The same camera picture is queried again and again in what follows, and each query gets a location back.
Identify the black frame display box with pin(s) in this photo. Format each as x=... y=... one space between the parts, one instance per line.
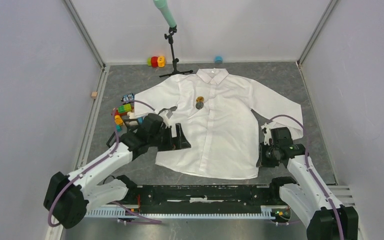
x=124 y=117

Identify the blue cylinder toy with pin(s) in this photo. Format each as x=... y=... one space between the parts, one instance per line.
x=218 y=59

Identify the blue owl picture block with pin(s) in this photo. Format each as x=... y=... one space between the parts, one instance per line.
x=128 y=98

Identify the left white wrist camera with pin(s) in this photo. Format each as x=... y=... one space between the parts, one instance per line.
x=166 y=114

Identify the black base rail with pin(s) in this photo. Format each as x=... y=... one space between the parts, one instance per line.
x=202 y=199

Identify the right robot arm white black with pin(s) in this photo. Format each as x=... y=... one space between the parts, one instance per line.
x=323 y=214

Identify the red toy block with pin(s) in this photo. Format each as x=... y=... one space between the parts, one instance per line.
x=154 y=61

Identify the yellow lego brick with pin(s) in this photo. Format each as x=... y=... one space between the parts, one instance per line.
x=118 y=120

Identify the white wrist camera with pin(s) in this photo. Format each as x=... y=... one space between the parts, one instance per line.
x=266 y=131
x=166 y=114

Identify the teal foam pole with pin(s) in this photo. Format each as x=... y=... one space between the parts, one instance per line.
x=162 y=6

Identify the green lego brick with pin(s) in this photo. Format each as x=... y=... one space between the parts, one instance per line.
x=124 y=109

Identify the teal small block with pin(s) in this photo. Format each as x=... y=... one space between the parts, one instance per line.
x=118 y=128

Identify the white and blue block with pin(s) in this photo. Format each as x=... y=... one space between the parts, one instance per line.
x=132 y=120

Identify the white button shirt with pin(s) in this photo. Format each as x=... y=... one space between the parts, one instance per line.
x=224 y=134

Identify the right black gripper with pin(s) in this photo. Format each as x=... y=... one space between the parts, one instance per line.
x=262 y=161

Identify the red toy piece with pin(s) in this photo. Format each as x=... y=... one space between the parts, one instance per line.
x=115 y=112

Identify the small wooden cube on rail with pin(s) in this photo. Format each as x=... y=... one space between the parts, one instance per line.
x=94 y=95

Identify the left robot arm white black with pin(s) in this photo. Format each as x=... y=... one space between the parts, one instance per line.
x=70 y=196

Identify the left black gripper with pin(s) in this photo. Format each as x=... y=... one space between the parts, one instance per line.
x=171 y=144

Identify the green toy block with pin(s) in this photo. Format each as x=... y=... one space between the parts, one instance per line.
x=149 y=61

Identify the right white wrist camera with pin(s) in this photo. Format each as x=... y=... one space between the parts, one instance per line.
x=266 y=131

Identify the orange toy block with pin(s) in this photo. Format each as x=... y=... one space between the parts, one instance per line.
x=161 y=61

